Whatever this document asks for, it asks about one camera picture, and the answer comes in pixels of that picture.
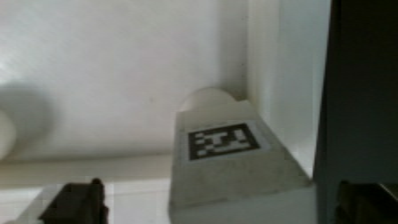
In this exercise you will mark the white table leg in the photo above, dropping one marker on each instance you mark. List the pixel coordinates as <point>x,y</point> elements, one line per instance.
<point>239,183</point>

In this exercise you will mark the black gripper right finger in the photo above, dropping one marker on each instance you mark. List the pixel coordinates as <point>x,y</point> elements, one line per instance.
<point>367,203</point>

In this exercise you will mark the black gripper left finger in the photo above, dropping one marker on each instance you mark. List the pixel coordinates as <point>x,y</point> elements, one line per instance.
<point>78,207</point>

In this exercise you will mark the white square tabletop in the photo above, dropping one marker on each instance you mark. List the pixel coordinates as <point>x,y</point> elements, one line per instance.
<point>104,61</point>

